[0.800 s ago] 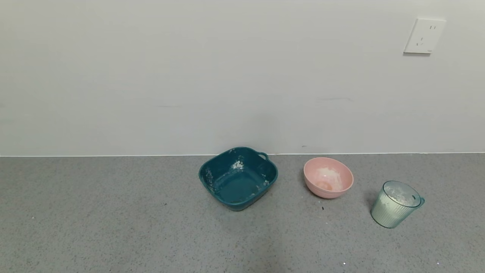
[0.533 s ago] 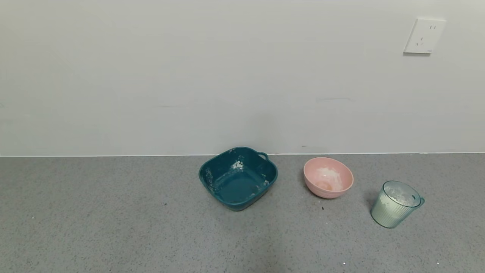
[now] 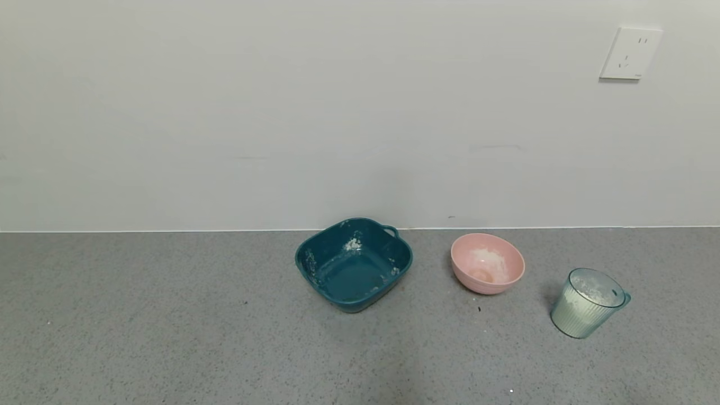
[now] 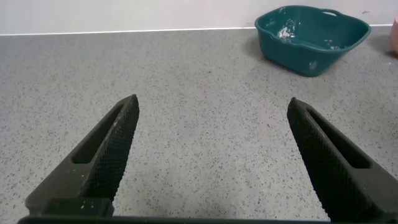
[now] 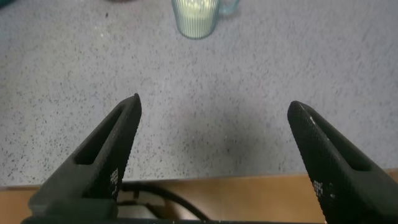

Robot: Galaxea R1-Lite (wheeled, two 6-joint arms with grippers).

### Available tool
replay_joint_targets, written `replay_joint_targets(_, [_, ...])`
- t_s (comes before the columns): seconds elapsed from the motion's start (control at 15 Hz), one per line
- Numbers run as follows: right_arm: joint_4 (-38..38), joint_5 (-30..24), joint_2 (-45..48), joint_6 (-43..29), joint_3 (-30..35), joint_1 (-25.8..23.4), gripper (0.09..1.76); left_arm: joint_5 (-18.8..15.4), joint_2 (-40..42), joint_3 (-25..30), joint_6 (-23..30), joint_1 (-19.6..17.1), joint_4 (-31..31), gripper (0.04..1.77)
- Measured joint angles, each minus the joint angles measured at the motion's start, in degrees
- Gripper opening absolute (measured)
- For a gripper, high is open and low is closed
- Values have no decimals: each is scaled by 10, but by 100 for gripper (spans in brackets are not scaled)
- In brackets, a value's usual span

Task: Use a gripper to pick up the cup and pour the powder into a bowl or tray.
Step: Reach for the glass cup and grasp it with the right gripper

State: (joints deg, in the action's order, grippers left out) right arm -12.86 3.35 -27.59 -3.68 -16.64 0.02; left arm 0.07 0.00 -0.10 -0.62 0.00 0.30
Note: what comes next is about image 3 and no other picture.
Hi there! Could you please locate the white wall socket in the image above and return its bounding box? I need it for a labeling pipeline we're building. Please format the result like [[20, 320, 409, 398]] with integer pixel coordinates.
[[599, 27, 663, 80]]

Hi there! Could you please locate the teal square plastic basin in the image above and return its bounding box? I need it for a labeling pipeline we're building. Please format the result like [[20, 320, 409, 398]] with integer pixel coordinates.
[[295, 218, 413, 313]]

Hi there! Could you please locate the clear ribbed cup with handle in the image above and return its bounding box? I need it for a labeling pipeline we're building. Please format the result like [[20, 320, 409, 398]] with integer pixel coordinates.
[[550, 268, 632, 339]]

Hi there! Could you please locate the white powder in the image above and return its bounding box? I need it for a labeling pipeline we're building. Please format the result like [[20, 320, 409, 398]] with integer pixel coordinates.
[[554, 281, 617, 337]]

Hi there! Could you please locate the pink round bowl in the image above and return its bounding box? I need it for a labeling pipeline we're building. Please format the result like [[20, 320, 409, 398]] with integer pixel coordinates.
[[451, 233, 526, 295]]

